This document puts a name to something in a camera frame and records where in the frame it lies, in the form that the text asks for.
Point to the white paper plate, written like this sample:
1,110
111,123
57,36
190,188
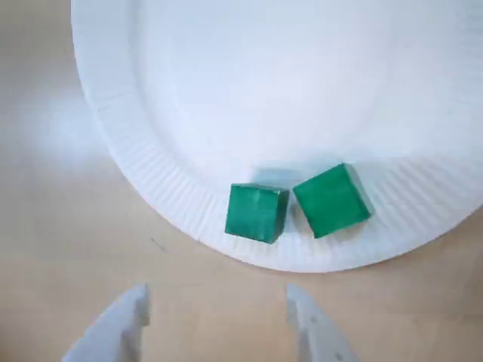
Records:
264,94

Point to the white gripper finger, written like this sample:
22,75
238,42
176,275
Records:
113,332
320,339

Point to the green block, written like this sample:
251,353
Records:
330,201
254,215

